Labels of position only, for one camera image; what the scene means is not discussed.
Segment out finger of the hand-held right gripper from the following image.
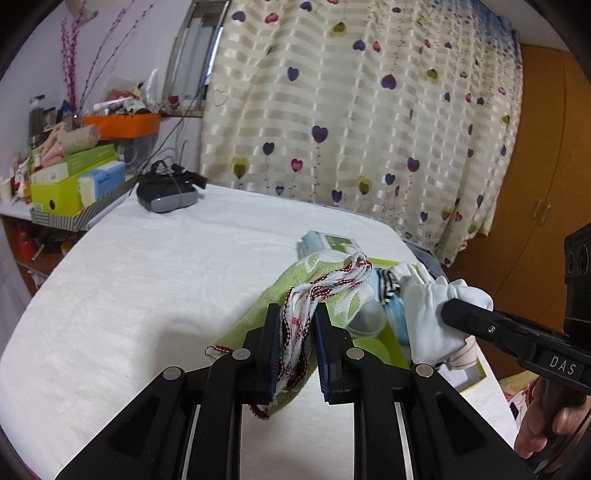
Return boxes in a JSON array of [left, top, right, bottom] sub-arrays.
[[440, 298, 570, 358]]

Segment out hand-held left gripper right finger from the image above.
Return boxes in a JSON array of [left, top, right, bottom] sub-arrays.
[[313, 304, 539, 480]]

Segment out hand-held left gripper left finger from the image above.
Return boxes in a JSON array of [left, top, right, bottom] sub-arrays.
[[55, 302, 284, 480]]

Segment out green-edged cardboard box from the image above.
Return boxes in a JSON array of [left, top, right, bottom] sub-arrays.
[[342, 256, 489, 393]]

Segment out black white striped cloth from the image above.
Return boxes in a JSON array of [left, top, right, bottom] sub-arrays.
[[376, 268, 402, 296]]

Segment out person's right hand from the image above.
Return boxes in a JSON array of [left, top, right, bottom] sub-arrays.
[[513, 376, 587, 462]]

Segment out floral bedding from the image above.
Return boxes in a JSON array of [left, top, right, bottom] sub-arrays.
[[501, 373, 536, 421]]

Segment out grey clothes pile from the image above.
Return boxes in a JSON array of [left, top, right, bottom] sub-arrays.
[[404, 237, 451, 282]]

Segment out light blue wet wipes pack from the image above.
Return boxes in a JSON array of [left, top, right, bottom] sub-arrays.
[[295, 231, 370, 266]]

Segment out white textured table cover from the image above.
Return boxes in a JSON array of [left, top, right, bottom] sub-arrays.
[[0, 182, 518, 480]]

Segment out wooden wardrobe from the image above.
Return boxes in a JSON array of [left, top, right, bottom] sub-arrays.
[[450, 44, 591, 384]]

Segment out grey black headset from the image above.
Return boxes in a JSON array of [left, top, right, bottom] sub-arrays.
[[136, 159, 208, 214]]

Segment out blue white tissue box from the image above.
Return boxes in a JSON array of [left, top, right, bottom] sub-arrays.
[[78, 161, 127, 204]]

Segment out stack of green boxes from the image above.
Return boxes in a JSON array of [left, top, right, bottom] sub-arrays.
[[30, 175, 139, 232]]

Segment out cream heart print curtain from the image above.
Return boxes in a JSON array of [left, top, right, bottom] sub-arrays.
[[198, 0, 525, 268]]

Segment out wooden side cabinet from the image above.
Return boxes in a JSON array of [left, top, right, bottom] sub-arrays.
[[0, 203, 88, 296]]

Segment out flat green box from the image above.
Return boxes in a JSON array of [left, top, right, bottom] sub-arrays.
[[30, 143, 120, 185]]

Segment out lime green cardboard box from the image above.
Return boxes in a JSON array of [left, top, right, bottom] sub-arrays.
[[30, 173, 90, 217]]

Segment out orange basket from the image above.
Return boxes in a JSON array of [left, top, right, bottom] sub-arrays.
[[83, 112, 162, 140]]

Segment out beige rolled cloth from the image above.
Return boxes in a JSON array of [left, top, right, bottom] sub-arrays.
[[59, 127, 101, 155]]

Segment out pile of clutter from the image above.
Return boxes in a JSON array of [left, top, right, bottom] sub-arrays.
[[90, 69, 174, 116]]

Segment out pink plush toy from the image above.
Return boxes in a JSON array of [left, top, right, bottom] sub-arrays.
[[32, 124, 65, 168]]

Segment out dark glass jar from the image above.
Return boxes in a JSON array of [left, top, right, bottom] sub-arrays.
[[28, 95, 46, 139]]

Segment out purple flower branches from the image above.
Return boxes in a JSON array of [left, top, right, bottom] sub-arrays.
[[60, 0, 158, 116]]

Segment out window frame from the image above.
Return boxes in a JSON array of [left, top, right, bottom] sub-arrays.
[[161, 0, 232, 116]]

